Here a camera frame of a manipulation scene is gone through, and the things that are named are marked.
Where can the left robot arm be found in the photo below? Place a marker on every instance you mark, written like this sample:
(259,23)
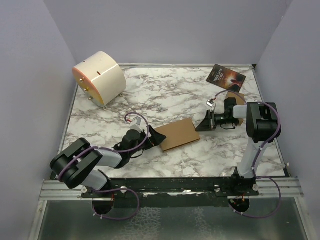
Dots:
(75,165)

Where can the brown cardboard box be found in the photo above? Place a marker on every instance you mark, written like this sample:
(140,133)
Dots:
(178,134)

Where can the small folded cardboard box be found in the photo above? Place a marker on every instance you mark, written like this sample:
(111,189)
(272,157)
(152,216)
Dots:
(239,98)

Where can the dark book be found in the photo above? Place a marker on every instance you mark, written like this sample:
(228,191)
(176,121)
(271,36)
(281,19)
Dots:
(226,79)

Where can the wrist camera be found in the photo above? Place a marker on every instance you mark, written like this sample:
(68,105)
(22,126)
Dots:
(137,124)
(212,104)

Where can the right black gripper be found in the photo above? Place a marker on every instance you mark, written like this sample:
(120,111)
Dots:
(208,123)

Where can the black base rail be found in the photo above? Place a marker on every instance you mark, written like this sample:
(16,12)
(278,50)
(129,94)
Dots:
(167,192)

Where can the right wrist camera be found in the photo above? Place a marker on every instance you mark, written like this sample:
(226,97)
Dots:
(212,104)

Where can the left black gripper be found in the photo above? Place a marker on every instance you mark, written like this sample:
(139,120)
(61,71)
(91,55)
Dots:
(156,139)

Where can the cream cylindrical drum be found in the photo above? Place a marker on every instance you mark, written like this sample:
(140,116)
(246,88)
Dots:
(100,78)

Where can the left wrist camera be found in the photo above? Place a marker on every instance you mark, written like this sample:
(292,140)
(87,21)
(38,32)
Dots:
(137,124)

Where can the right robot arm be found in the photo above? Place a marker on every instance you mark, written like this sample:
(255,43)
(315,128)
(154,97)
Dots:
(262,127)

